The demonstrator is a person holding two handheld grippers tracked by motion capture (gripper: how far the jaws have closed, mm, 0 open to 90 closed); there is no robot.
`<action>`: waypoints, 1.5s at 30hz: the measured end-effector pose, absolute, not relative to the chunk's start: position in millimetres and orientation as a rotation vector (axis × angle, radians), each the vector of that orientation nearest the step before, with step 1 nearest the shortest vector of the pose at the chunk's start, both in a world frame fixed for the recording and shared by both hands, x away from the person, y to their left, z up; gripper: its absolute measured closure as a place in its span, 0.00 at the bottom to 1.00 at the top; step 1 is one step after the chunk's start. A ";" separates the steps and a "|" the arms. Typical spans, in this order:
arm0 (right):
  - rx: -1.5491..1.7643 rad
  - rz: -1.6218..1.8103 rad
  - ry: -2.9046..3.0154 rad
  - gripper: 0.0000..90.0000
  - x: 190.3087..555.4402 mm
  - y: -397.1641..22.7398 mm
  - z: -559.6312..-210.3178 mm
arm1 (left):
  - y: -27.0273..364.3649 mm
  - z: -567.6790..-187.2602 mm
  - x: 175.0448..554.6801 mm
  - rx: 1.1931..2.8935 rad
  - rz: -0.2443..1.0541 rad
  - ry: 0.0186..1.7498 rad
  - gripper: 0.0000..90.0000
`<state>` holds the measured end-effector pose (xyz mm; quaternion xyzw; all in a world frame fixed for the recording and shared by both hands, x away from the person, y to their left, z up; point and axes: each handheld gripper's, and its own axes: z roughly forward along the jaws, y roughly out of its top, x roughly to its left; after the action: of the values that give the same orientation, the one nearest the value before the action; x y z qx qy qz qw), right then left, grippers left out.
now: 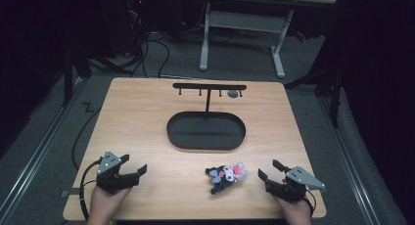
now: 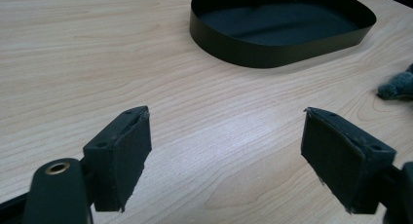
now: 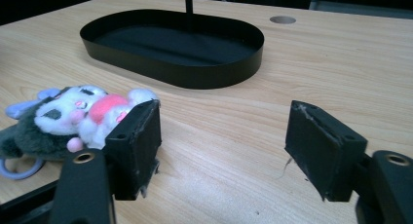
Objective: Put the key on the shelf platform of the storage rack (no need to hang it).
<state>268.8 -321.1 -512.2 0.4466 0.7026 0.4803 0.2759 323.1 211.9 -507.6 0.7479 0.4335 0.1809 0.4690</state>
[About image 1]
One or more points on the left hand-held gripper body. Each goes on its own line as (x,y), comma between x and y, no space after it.
(109,179)

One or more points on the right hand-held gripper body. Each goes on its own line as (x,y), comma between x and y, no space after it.
(293,187)

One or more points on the black hook stand with tray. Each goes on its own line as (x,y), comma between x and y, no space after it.
(206,131)

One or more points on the person's right hand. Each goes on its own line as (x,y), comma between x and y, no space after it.
(297,213)

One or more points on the person's left hand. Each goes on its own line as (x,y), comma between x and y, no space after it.
(102,207)

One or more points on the grey tape strip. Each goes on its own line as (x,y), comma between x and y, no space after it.
(70,193)

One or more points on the grey round table grommet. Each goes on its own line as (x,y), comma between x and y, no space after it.
(233,94)

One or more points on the black tripod stand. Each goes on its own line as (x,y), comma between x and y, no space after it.
(332,88)

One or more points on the black metal stand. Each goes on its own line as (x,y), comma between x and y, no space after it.
(68,78)

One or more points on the dark computer tower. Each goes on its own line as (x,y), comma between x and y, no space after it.
(135,22)

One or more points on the white-framed wooden desk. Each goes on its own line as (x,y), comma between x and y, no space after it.
(244,21)

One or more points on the metal floor rail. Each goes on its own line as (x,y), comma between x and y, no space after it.
(36,156)
(349,163)

